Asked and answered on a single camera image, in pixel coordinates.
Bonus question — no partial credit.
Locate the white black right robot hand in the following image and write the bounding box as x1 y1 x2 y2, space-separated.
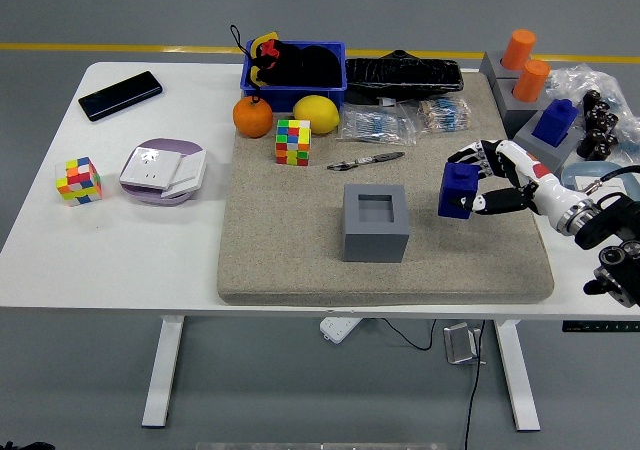
446 138 589 222

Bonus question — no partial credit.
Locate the blue seal with square knob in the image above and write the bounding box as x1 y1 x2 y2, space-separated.
437 162 481 220
531 98 580 148

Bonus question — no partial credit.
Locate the grey square seal holder block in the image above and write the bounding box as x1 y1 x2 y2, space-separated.
512 112 584 175
341 183 411 264

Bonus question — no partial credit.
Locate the orange cylinder seal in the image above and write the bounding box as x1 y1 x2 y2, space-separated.
501 28 539 72
513 59 552 104

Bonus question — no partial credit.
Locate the light blue plate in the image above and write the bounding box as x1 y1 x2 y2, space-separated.
559 161 640 199

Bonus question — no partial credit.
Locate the crumpled clear plastic bag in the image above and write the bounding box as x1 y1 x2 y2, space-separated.
544 63 640 171

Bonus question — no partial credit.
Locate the clear bag of resistors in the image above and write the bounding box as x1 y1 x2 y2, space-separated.
412 95 474 136
337 103 419 147

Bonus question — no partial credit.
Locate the black table height controller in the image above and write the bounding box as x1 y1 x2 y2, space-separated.
561 320 640 333

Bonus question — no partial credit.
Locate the white table leg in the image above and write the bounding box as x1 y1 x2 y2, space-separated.
141 314 186 429
493 319 542 432

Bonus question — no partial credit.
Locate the silver black pen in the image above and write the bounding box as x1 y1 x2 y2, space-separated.
326 151 407 172

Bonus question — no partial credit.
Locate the black keyboard in plastic wrap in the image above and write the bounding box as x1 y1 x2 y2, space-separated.
345 48 465 105

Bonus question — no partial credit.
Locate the yellow lemon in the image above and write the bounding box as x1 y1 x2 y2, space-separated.
292 94 342 136

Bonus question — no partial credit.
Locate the white power strip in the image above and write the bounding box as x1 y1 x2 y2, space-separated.
319 316 362 344

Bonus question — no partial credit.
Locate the black round pad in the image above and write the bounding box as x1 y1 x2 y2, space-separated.
299 44 344 89

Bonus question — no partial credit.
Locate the scrambled rubik's cube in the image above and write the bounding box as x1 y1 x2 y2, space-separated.
55 156 104 208
275 118 313 167

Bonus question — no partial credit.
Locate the blue plastic bin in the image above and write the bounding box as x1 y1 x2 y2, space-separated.
240 40 348 115

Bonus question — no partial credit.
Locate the grey-brown fabric mat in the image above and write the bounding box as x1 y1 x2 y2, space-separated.
216 72 556 307

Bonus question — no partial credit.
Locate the black pouch with yellow trim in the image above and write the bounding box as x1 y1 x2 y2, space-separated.
248 31 307 89

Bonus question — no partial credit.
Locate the orange fruit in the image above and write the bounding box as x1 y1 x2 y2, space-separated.
232 95 275 139

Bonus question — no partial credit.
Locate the purple plate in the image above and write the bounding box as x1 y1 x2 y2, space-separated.
119 137 207 207

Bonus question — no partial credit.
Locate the black smartphone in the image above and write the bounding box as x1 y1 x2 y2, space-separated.
78 70 165 122

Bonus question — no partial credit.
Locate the white wall switch panel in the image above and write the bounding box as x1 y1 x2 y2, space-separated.
572 174 609 194
160 148 209 200

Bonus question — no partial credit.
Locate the silver metal bracket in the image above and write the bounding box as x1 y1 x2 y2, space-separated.
443 322 484 367

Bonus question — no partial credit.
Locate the black power cable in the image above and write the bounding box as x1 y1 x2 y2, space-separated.
382 318 437 351
462 319 489 450

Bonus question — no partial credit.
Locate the black lanyard cord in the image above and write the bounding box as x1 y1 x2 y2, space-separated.
229 24 264 104

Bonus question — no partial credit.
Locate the white wall socket panel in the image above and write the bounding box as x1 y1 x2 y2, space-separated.
120 145 184 191

